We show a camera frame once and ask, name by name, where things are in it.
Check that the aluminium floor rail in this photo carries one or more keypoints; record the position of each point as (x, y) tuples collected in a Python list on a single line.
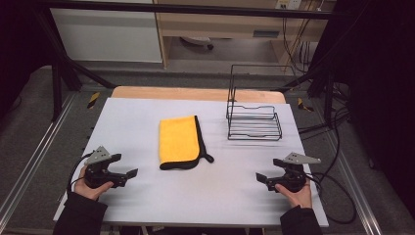
[(36, 156), (354, 192)]

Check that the person's right hand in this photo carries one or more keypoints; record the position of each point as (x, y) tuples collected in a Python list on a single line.
[(298, 197)]

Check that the dark curtain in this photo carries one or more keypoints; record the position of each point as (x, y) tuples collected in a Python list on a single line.
[(19, 49), (378, 98)]

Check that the light wooden desk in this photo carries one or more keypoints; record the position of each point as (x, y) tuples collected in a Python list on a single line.
[(228, 27)]

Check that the chair base with caster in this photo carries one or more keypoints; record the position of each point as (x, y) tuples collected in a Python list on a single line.
[(197, 41)]

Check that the black metal frame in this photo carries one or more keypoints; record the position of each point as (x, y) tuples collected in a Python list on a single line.
[(62, 75)]

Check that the wall power outlet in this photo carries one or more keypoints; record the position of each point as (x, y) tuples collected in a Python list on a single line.
[(288, 4)]

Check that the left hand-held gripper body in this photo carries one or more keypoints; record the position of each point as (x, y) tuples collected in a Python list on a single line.
[(98, 173)]

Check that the person's left hand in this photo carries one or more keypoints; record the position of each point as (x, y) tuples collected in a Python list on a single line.
[(89, 189)]

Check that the yellow black tape marker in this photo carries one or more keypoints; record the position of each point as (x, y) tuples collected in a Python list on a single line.
[(93, 100), (304, 105)]

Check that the yellow cloth with black trim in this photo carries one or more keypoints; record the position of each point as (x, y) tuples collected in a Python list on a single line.
[(177, 140)]

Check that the white cabinet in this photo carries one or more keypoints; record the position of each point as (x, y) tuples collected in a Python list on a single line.
[(107, 36)]

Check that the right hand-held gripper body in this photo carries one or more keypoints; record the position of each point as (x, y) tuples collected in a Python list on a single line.
[(293, 174)]

